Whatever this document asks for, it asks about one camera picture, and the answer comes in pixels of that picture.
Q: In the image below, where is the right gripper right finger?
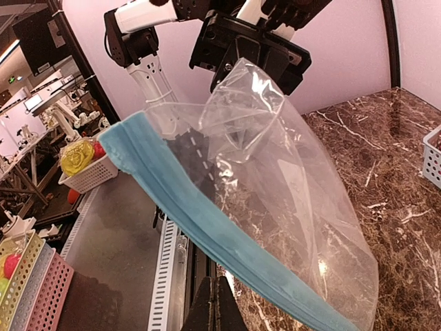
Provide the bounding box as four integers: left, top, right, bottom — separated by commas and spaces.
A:
215, 276, 247, 331

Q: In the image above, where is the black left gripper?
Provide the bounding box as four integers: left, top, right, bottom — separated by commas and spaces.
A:
189, 10, 311, 94

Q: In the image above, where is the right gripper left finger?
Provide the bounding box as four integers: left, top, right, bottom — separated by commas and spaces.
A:
181, 277, 216, 331

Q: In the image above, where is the clear zip top bag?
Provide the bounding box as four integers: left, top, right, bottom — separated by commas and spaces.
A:
99, 59, 379, 330

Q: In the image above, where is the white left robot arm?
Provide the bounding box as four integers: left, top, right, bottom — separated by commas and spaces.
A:
104, 1, 328, 106

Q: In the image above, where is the pastel perforated baskets stack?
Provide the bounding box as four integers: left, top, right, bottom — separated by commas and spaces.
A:
1, 230, 74, 330

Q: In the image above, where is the white basket with yellow toy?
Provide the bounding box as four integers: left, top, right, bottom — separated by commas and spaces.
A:
58, 137, 119, 194

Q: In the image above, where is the blue plastic basket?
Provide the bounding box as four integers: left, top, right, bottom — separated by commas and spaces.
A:
422, 126, 441, 189

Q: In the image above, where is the white slotted cable duct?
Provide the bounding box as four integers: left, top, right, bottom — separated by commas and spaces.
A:
147, 219, 188, 330

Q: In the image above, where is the black front rail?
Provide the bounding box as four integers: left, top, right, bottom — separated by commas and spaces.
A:
183, 241, 217, 322

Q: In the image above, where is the right black frame post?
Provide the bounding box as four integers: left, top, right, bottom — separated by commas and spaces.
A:
381, 0, 401, 88

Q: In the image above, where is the black frame post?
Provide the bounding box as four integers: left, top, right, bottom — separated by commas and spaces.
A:
381, 0, 401, 88
47, 0, 120, 124

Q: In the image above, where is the left black frame post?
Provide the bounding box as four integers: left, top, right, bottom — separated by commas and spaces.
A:
47, 0, 120, 124

